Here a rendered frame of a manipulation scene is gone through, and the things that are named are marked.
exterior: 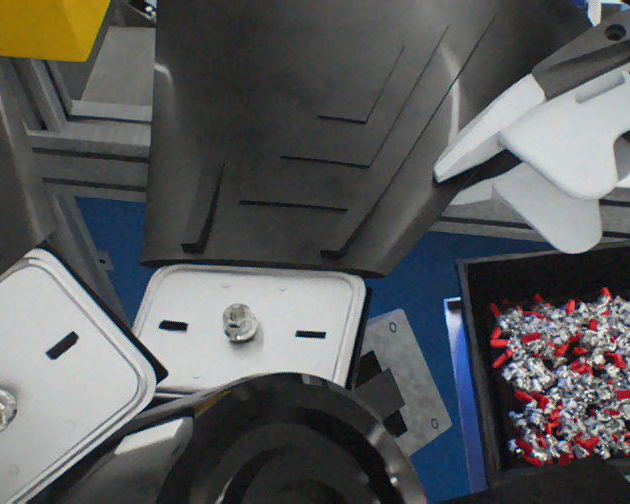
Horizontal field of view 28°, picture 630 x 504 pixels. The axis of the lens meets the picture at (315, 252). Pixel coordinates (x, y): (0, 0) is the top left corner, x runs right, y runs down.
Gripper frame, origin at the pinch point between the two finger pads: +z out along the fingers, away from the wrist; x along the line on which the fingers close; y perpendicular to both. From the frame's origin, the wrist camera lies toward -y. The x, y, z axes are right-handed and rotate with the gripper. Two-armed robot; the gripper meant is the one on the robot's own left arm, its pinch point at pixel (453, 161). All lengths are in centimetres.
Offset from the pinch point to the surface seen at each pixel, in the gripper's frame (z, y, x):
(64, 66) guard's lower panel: 5, -110, 116
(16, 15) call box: 13.0, -34.3, 19.0
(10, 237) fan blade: 17.6, 2.3, -11.8
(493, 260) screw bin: -9.4, -8.7, 31.1
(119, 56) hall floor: -5, -120, 131
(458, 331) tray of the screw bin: -6.5, -7.8, 38.0
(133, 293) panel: 13, -35, 62
